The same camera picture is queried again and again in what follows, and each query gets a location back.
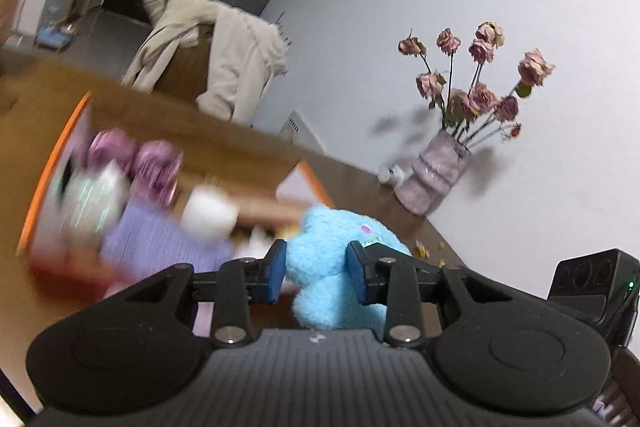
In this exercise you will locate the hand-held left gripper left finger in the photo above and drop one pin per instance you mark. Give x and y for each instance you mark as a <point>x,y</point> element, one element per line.
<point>276,272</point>

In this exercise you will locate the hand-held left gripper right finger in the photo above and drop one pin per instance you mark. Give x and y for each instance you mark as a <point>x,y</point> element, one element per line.
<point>356,274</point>

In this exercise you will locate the light blue plush toy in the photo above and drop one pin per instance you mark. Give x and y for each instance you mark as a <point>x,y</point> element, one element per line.
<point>320,257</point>

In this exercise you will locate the cardboard box with orange edges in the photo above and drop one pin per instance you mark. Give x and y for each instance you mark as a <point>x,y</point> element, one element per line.
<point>225,147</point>

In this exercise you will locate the dried petal crumbs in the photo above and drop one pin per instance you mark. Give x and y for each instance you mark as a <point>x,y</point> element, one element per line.
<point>424,251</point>

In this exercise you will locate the white fluffy item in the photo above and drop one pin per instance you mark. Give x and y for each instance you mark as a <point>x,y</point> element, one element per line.
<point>207,214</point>

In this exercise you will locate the small white bottle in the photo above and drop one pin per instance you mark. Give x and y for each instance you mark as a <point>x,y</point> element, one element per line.
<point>391,174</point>

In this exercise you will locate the lavender knitted cloth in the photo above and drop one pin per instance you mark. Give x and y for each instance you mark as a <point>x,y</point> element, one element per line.
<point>160,242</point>

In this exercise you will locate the pink textured vase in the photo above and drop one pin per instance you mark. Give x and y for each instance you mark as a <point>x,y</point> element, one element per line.
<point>432,174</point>

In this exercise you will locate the white and green plush toy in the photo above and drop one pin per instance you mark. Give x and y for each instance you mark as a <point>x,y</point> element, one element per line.
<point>95,202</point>

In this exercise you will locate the dried pink roses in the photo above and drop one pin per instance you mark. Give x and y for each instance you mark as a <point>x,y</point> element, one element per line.
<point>475,99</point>

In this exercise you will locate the wooden chair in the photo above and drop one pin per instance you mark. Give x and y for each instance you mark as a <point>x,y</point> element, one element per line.
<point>192,62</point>

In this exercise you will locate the off-white jacket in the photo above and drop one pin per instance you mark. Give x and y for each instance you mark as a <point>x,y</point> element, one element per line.
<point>160,37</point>

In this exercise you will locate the blue floor tray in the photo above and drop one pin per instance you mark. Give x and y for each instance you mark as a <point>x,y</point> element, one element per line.
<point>51,38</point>

